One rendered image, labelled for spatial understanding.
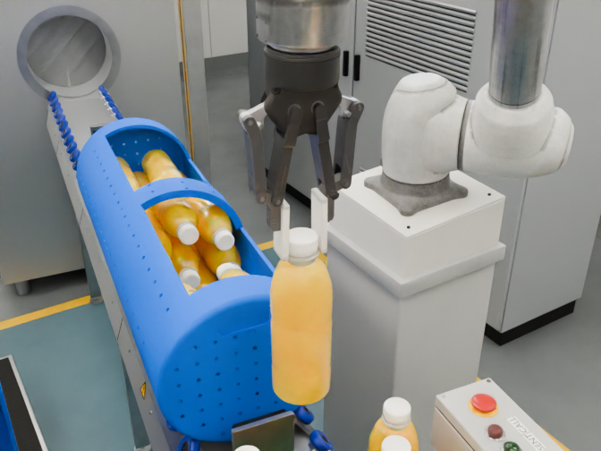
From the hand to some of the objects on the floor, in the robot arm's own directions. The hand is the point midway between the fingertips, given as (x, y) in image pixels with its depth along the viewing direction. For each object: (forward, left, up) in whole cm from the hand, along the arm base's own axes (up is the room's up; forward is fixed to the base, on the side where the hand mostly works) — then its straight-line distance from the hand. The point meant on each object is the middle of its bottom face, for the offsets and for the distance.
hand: (300, 225), depth 76 cm
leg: (+11, -111, -149) cm, 186 cm away
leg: (+4, -209, -154) cm, 260 cm away
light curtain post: (-32, -153, -154) cm, 219 cm away
